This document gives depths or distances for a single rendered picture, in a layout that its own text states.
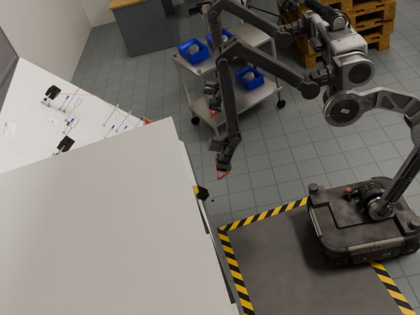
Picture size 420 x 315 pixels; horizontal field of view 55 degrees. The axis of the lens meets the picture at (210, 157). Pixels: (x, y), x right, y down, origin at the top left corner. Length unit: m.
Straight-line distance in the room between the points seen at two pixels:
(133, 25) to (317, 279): 4.26
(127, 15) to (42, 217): 5.08
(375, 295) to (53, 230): 2.20
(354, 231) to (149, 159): 1.98
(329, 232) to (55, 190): 2.03
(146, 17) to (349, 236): 4.16
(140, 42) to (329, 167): 3.51
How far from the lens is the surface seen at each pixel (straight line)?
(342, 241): 2.62
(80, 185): 0.88
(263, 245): 2.94
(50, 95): 1.92
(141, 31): 5.88
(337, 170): 3.38
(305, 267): 2.81
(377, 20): 4.72
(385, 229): 2.70
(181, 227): 0.70
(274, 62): 1.63
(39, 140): 1.73
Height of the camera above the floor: 2.36
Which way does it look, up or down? 40 degrees down
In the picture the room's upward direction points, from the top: 17 degrees counter-clockwise
